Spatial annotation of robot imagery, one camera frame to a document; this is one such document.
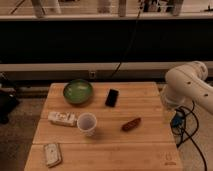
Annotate black rectangular block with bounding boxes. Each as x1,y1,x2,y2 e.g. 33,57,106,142
105,89,119,107

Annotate white rectangular packet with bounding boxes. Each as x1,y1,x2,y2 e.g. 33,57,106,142
48,111,77,127

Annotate dark object at left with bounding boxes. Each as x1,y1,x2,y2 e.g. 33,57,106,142
0,88,19,124

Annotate black floor cables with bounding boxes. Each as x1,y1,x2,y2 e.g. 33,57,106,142
171,100,208,171

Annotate green bowl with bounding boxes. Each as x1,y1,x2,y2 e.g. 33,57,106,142
63,79,93,104

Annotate translucent plastic cup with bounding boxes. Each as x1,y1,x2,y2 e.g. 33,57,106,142
77,113,97,137

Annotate small white sponge pad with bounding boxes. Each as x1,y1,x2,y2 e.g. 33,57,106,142
43,143,62,168

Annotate wall power outlet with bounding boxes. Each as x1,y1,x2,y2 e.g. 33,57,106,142
89,71,96,79

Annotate black hanging cable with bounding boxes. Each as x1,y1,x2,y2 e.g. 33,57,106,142
110,0,145,78

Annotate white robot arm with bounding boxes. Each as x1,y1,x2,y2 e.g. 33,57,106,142
161,61,213,115

